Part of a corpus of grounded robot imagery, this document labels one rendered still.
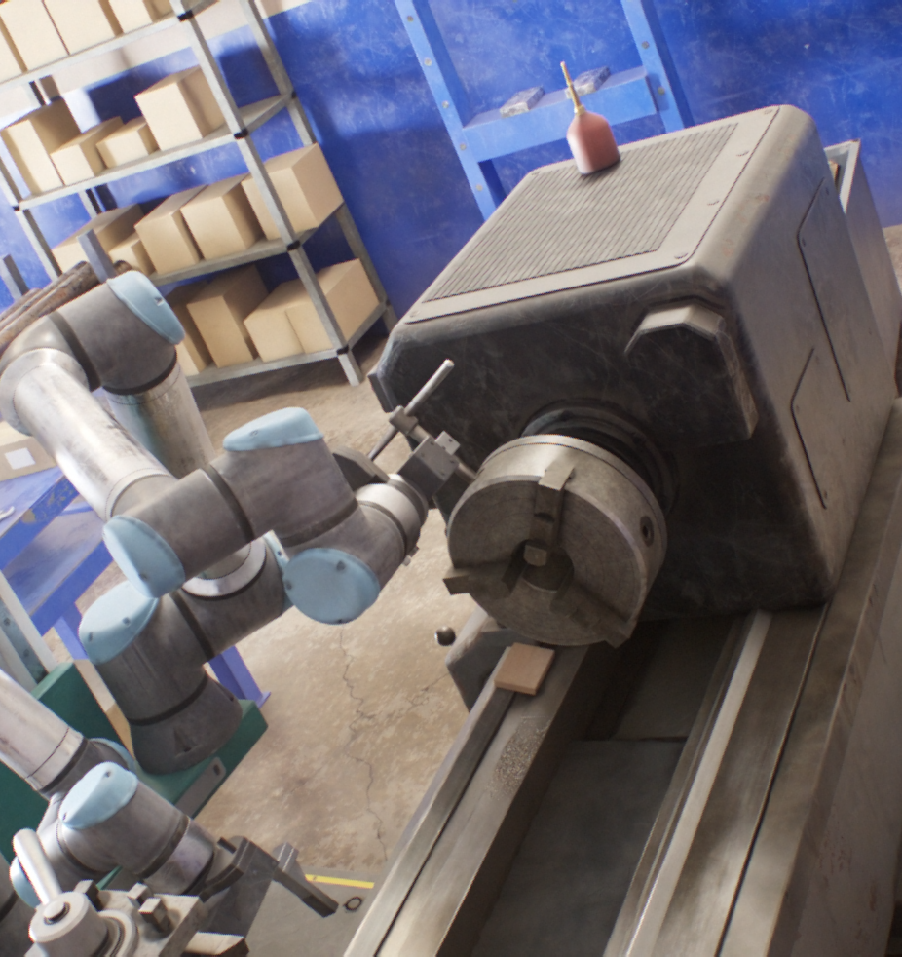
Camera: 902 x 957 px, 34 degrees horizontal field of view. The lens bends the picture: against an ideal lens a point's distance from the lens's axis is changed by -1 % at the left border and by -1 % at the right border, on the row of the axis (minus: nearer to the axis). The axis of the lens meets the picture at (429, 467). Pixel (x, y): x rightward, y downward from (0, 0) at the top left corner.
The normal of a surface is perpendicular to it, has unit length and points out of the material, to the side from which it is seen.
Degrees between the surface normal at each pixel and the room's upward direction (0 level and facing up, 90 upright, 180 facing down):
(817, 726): 0
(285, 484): 88
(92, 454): 18
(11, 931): 70
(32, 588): 0
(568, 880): 23
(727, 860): 0
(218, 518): 80
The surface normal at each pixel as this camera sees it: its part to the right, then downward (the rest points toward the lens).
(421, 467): -0.34, 0.41
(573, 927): -0.42, -0.71
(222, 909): 0.62, -0.46
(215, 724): 0.55, -0.29
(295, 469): 0.31, 0.09
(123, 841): 0.04, 0.33
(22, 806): 0.80, -0.07
